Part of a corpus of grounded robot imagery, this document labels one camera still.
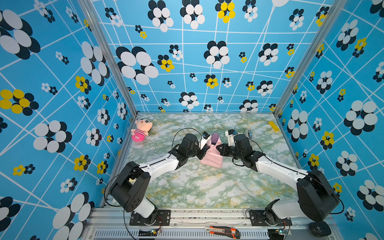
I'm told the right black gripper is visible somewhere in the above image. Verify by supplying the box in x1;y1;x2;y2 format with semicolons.
215;143;244;162

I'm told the purple wrapping paper sheet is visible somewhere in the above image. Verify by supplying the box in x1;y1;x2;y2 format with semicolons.
200;133;223;168

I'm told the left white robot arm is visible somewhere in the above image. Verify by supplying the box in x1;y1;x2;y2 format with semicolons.
107;132;211;219

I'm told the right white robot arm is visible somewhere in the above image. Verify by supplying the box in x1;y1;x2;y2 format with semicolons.
217;134;341;225

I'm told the yellow tape piece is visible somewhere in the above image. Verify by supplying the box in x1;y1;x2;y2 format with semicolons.
268;121;280;132

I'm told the pink plush doll toy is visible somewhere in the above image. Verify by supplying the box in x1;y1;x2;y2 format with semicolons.
131;119;153;142

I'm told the red black utility knife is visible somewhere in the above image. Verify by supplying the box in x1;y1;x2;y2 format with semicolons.
205;226;241;239

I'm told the black computer mouse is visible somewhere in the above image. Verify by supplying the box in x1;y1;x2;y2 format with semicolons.
309;222;332;238

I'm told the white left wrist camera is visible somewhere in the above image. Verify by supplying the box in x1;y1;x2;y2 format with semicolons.
201;132;211;145

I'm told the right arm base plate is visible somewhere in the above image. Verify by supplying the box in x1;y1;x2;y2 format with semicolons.
246;199;292;227

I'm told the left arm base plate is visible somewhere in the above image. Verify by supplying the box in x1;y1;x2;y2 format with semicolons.
129;208;171;227

